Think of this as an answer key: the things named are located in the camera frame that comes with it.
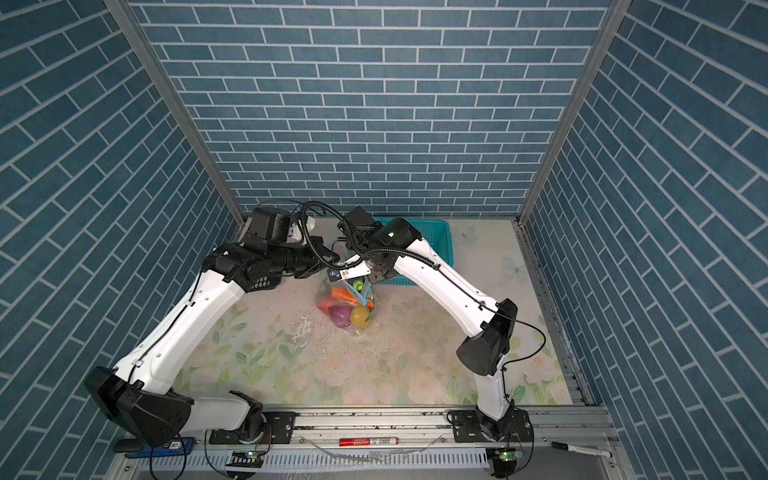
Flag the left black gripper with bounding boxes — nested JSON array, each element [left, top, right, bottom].
[[266, 235, 341, 278]]

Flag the teal plastic basket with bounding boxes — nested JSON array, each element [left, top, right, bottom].
[[371, 217, 455, 287]]

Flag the orange toy carrot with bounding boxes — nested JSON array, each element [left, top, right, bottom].
[[331, 287, 358, 303]]

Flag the clear zip top bag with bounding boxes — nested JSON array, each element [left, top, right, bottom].
[[315, 272, 377, 335]]

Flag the yellow toy potato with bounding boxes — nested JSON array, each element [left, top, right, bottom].
[[349, 305, 371, 328]]

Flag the red toy pepper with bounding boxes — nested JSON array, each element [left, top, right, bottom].
[[316, 296, 336, 315]]

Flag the purple toy onion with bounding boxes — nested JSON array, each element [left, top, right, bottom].
[[330, 305, 354, 328]]

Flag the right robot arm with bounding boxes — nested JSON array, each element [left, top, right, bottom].
[[338, 208, 517, 441]]

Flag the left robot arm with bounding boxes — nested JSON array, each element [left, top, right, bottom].
[[84, 236, 327, 447]]

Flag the red marker pen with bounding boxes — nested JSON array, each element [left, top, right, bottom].
[[338, 437, 400, 448]]

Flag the blue black handheld device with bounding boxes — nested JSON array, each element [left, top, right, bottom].
[[113, 436, 198, 460]]

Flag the black white marker pen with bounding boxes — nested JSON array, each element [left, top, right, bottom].
[[551, 441, 613, 459]]

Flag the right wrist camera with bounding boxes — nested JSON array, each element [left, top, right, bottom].
[[328, 206, 381, 281]]

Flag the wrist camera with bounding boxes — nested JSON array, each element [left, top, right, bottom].
[[237, 207, 307, 252], [328, 206, 381, 281]]

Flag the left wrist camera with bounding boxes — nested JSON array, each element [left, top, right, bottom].
[[237, 207, 307, 252]]

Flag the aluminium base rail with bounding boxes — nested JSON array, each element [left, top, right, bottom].
[[106, 405, 634, 479]]

